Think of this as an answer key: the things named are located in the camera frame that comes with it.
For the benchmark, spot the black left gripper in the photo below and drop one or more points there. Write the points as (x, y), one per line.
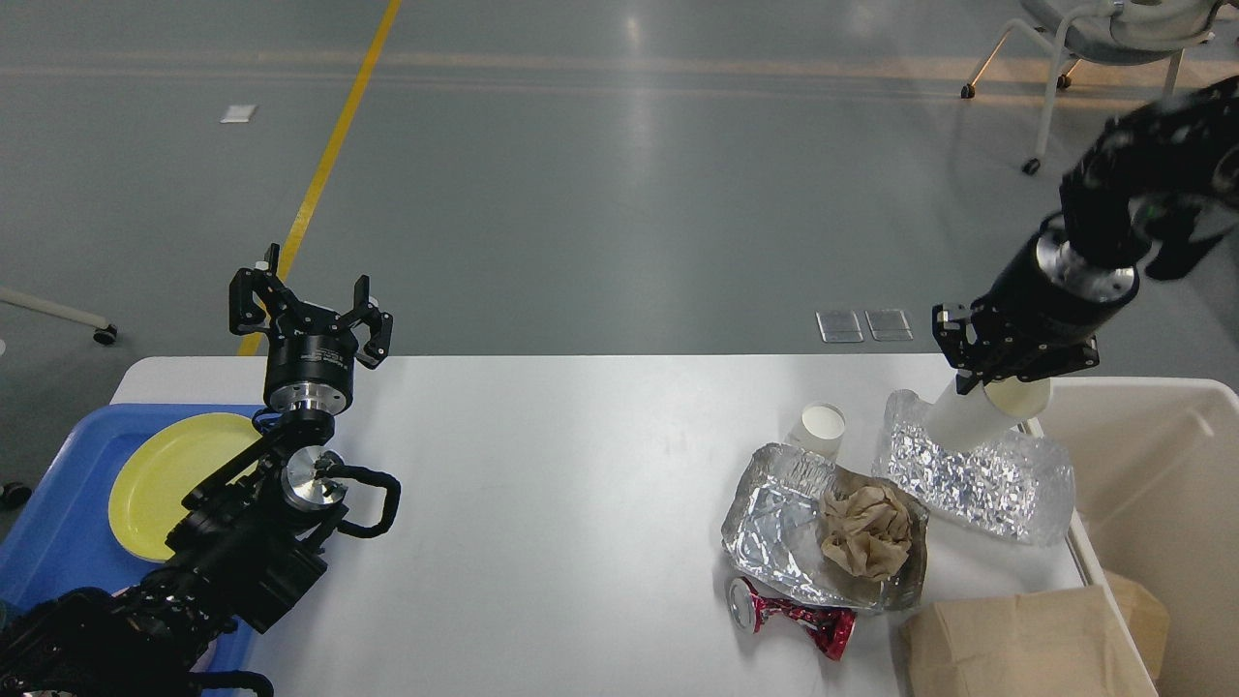
(305, 370)

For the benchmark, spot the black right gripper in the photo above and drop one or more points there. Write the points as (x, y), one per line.
(1039, 319)

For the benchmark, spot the white paper cup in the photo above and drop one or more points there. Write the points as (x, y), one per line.
(961, 422)

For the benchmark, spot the clear plastic bottle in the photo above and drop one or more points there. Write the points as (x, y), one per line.
(1018, 487)

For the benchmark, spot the yellow plastic plate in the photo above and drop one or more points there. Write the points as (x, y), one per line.
(145, 500)

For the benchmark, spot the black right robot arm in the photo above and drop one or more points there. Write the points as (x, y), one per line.
(1128, 210)

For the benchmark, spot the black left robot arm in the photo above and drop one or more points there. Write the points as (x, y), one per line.
(251, 542)

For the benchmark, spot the floor outlet plate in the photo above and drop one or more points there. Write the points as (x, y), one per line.
(889, 326)
(839, 327)

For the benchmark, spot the small clear plastic cup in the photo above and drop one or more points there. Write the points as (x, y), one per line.
(820, 428)

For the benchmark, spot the white caster leg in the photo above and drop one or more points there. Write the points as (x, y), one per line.
(104, 331)

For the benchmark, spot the crumpled brown paper ball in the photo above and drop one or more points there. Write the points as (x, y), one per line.
(868, 533)

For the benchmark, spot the beige plastic bin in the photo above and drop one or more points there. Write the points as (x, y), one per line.
(1156, 479)

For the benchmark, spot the crumpled silver foil wrapper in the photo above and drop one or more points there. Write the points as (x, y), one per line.
(774, 529)

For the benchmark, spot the white office chair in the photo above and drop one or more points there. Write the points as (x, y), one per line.
(1108, 33)

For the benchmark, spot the crushed red can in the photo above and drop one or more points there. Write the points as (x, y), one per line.
(828, 627)

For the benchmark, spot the brown paper bag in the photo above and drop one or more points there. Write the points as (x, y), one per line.
(1098, 640)

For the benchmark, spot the blue plastic tray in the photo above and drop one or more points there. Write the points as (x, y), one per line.
(62, 540)

